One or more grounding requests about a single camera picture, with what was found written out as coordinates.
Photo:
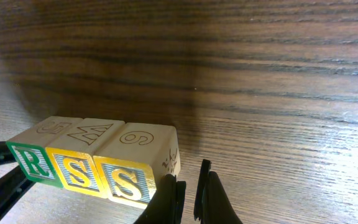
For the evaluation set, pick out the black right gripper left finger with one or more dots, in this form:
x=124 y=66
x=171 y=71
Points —
x=166 y=206

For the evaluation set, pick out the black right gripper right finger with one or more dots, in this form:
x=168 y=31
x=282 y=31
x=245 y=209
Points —
x=212 y=205

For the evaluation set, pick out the green R block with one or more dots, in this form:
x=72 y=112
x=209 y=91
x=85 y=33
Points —
x=29 y=148

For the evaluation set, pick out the yellow S block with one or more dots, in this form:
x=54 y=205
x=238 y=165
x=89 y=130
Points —
x=72 y=154
x=133 y=162

